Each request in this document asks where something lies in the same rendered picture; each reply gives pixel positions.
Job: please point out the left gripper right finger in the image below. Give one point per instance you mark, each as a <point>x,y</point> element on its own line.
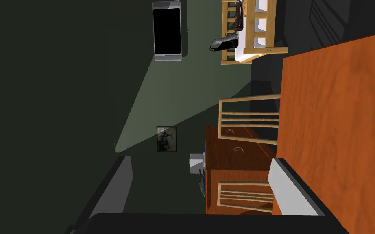
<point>291,191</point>

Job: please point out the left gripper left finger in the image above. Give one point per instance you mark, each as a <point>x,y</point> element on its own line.
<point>112,190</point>

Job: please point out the light wooden chair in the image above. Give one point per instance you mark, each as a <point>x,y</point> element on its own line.
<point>244,195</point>
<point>249,118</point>

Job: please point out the brown wooden dresser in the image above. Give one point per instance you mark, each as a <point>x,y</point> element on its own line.
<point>236,162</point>

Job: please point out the dark framed picture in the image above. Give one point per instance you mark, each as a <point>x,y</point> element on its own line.
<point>166,139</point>

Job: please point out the orange wooden table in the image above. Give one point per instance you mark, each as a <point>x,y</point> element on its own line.
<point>337,130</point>

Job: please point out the light wooden bed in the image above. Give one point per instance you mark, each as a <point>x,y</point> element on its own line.
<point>252,29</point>

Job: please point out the grey framed black window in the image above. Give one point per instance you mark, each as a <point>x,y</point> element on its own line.
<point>167,31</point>

